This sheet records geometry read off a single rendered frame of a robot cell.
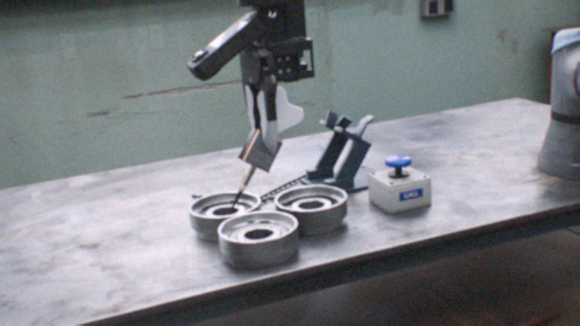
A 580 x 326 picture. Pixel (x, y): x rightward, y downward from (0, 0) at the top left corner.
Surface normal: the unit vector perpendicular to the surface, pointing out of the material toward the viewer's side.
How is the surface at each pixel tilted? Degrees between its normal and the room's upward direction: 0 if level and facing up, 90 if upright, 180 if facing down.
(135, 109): 90
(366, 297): 0
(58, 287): 0
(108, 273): 0
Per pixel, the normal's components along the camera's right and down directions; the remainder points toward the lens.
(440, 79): 0.35, 0.25
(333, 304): -0.08, -0.95
